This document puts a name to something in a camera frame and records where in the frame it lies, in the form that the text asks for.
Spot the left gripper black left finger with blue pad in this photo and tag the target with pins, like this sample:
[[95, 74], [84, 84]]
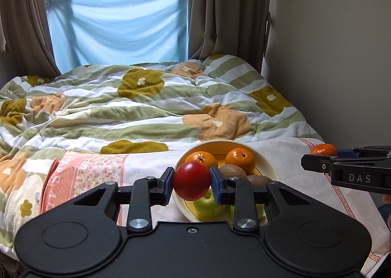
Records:
[[141, 196]]

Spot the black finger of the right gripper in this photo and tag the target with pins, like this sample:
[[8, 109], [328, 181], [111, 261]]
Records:
[[346, 153]]

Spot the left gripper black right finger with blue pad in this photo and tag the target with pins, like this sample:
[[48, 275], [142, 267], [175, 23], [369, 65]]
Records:
[[244, 197]]

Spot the small mandarin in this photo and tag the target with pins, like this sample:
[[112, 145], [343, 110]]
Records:
[[324, 150]]

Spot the brown kiwi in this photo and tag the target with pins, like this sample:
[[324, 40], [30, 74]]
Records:
[[230, 170], [258, 180]]

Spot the green apple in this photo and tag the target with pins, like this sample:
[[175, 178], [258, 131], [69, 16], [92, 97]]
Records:
[[206, 206], [260, 211]]

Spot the medium orange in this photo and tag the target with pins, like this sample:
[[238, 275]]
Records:
[[242, 158]]

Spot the large orange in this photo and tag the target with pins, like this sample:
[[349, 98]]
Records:
[[204, 158]]

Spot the red tomato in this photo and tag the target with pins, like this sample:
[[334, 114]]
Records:
[[191, 181]]

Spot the person's right hand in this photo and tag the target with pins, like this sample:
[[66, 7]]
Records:
[[387, 200]]

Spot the cream oval duck dish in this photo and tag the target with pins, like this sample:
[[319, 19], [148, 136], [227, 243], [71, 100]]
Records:
[[220, 148]]

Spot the pink floral white cloth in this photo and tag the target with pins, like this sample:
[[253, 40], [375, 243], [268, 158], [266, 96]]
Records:
[[75, 173]]

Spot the green striped floral quilt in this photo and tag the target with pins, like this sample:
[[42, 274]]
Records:
[[118, 109]]

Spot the light blue window cloth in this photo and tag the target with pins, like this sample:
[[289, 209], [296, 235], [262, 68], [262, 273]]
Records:
[[121, 32]]

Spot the brown right curtain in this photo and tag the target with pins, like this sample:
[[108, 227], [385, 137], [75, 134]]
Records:
[[235, 27]]

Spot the brown curtain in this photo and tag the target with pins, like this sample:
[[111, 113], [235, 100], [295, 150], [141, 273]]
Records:
[[235, 27], [27, 37]]

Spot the brown left curtain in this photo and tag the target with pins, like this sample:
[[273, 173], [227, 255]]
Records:
[[27, 37]]

